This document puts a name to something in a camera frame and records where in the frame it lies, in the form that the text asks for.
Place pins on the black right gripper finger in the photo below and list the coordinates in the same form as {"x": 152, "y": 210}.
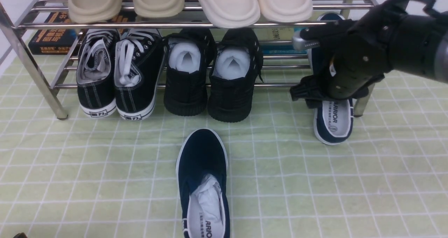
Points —
{"x": 315, "y": 89}
{"x": 327, "y": 35}

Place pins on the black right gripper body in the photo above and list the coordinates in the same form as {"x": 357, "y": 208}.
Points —
{"x": 359, "y": 53}

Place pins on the navy slip-on shoe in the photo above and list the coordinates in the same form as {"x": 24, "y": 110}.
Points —
{"x": 333, "y": 121}
{"x": 201, "y": 170}

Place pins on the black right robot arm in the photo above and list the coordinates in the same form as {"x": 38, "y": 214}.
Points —
{"x": 404, "y": 35}

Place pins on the blue book behind rack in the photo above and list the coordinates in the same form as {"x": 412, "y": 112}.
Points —
{"x": 278, "y": 41}

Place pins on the silver metal shoe rack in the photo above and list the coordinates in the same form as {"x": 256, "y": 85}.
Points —
{"x": 190, "y": 17}

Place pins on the cream slipper far right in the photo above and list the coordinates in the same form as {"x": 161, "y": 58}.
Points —
{"x": 286, "y": 11}

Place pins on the cream slipper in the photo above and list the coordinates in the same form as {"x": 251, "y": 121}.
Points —
{"x": 231, "y": 13}
{"x": 286, "y": 11}

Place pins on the all-black canvas shoe right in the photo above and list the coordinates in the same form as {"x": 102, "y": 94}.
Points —
{"x": 237, "y": 64}

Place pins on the all-black canvas shoe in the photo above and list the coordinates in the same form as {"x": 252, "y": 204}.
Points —
{"x": 237, "y": 64}
{"x": 190, "y": 52}

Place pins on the all-black canvas shoe left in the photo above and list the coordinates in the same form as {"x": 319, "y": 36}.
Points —
{"x": 190, "y": 52}

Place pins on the black lace-up sneaker right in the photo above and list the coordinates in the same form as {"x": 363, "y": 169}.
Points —
{"x": 139, "y": 60}

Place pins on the black lace-up sneaker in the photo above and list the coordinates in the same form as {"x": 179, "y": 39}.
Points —
{"x": 95, "y": 72}
{"x": 139, "y": 60}

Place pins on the beige slipper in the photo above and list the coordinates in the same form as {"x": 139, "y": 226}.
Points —
{"x": 158, "y": 8}
{"x": 91, "y": 11}

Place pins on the black lace-up sneaker left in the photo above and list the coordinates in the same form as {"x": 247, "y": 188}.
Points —
{"x": 95, "y": 72}

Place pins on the beige slipper far left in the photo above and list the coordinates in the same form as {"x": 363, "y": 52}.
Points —
{"x": 91, "y": 11}

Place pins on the green checked tablecloth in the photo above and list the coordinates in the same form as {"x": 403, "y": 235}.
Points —
{"x": 111, "y": 178}

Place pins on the black and orange book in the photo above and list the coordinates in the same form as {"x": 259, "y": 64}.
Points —
{"x": 59, "y": 41}

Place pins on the dark object bottom left corner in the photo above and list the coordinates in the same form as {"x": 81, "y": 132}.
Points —
{"x": 20, "y": 235}

